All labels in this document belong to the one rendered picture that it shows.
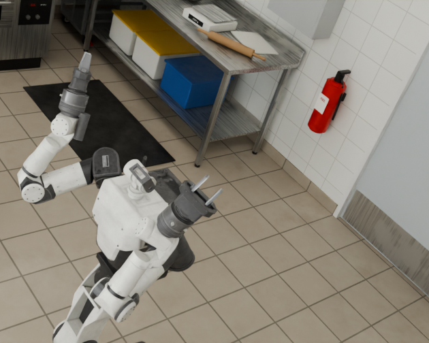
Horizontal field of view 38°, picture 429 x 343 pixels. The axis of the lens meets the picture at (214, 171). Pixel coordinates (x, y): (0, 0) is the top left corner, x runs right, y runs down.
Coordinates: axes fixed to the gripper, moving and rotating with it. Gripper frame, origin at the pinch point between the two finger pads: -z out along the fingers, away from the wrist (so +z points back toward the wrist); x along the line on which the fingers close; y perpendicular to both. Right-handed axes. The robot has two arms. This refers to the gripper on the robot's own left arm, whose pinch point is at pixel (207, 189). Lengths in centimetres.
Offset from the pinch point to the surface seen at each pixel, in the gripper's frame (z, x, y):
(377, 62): -2, -36, 288
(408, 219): 52, -130, 263
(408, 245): 64, -144, 259
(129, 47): 149, 112, 344
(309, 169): 96, -65, 308
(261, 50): 56, 27, 307
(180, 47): 116, 80, 345
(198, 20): 73, 77, 302
